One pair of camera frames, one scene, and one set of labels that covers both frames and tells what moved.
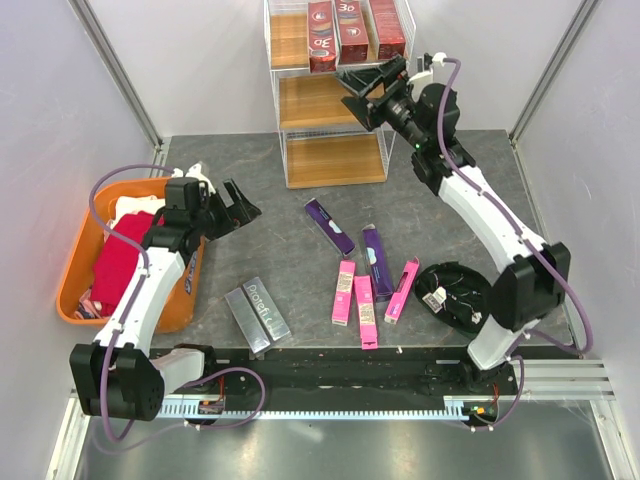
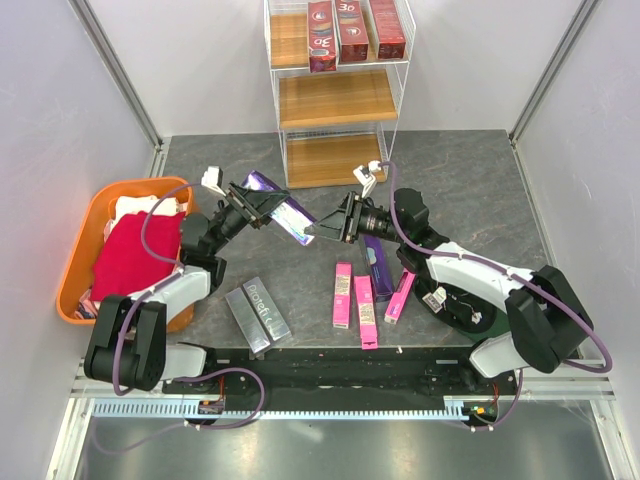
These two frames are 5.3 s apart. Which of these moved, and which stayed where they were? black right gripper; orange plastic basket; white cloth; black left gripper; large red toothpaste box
Moved: black right gripper; black left gripper
Stayed: white cloth; large red toothpaste box; orange plastic basket
